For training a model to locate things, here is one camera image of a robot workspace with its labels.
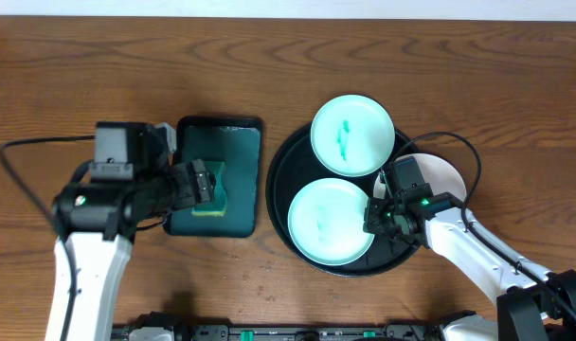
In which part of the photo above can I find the green yellow sponge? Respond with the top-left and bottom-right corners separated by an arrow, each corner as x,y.
191,161 -> 227,217

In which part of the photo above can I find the white plate with green smear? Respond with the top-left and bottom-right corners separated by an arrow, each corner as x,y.
399,153 -> 467,201

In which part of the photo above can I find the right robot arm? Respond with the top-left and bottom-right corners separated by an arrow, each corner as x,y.
364,185 -> 576,340

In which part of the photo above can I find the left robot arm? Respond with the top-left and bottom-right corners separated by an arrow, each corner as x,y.
45,159 -> 216,340

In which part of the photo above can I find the black rectangular water tray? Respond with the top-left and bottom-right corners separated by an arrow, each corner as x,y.
164,117 -> 263,238

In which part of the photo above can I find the round black serving tray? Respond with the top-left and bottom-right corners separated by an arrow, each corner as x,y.
265,124 -> 421,277

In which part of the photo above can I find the mint plate with green smear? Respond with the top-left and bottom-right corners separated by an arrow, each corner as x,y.
310,95 -> 396,177

